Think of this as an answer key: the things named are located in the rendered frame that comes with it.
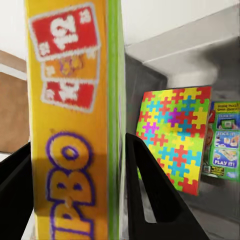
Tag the board game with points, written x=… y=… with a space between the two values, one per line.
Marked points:
x=222 y=145
x=76 y=79

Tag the jigsaw puzzle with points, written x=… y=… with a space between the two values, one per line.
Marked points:
x=173 y=124

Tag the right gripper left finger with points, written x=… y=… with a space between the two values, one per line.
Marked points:
x=16 y=193

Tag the toy box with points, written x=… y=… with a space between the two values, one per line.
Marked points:
x=201 y=53

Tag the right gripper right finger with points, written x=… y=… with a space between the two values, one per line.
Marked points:
x=174 y=219

